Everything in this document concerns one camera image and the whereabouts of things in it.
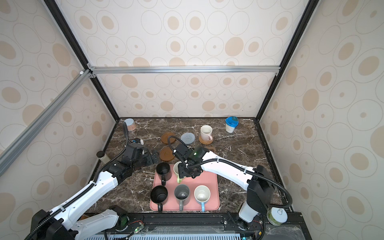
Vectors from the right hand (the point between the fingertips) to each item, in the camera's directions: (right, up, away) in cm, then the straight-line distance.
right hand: (188, 172), depth 79 cm
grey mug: (-4, -13, +3) cm, 13 cm away
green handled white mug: (-7, 0, +3) cm, 8 cm away
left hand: (-17, +9, +2) cm, 19 cm away
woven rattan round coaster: (+11, +14, +27) cm, 32 cm away
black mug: (-15, -3, +10) cm, 18 cm away
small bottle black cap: (-53, +8, +11) cm, 55 cm away
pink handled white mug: (+11, +21, +20) cm, 31 cm away
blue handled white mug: (+7, -13, +3) cm, 15 cm away
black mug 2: (-16, -13, +2) cm, 21 cm away
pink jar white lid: (-44, +27, +31) cm, 60 cm away
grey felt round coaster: (-2, +17, +30) cm, 35 cm away
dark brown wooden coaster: (-18, +17, +27) cm, 37 cm away
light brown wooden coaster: (-15, +7, +19) cm, 25 cm away
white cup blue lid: (+29, +28, +25) cm, 47 cm away
